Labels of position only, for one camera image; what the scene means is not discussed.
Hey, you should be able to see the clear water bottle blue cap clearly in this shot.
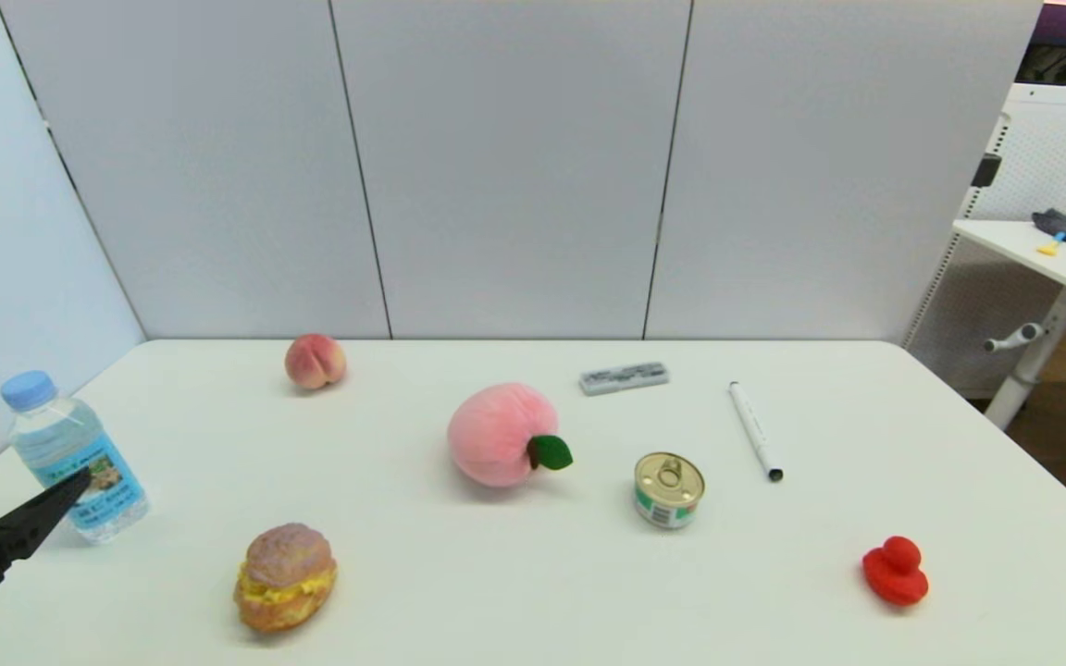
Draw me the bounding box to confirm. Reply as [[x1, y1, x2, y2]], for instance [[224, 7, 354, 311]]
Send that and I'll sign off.
[[0, 370, 151, 544]]

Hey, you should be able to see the cream puff bread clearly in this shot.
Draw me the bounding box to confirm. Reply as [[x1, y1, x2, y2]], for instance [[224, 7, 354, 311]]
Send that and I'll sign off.
[[234, 523, 340, 634]]

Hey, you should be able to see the small peach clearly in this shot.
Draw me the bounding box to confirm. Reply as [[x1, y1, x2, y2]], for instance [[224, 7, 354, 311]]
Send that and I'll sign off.
[[285, 334, 348, 391]]

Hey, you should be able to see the pink plush peach green leaf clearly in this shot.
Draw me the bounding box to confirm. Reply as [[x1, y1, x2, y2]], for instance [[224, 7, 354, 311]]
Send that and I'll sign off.
[[447, 383, 574, 488]]

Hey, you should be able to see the grey eraser block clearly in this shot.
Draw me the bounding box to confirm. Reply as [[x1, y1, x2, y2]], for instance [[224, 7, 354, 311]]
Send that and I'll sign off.
[[579, 362, 670, 397]]

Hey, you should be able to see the small tin can green label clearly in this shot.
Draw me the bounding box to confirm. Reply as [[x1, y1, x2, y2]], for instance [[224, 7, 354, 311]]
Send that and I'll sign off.
[[634, 451, 706, 530]]

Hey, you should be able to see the white marker pen black cap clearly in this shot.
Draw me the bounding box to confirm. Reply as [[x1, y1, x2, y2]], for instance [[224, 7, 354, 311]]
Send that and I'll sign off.
[[728, 381, 784, 483]]

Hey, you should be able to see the red rubber duck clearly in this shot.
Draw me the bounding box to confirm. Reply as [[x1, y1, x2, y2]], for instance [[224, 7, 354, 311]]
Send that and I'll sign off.
[[861, 536, 929, 608]]

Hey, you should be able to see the white side table leg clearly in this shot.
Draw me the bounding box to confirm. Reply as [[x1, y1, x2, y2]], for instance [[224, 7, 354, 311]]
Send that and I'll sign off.
[[985, 289, 1066, 431]]

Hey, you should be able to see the white side table top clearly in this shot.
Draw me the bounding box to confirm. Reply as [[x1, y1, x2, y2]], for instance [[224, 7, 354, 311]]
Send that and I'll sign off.
[[951, 220, 1066, 320]]

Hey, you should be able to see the white pegboard panel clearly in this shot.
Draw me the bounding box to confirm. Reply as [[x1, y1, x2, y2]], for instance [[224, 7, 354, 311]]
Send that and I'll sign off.
[[903, 83, 1066, 399]]

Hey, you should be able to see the grey table crank handle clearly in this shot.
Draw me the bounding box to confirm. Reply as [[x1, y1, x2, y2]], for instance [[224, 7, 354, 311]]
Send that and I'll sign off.
[[983, 324, 1047, 354]]

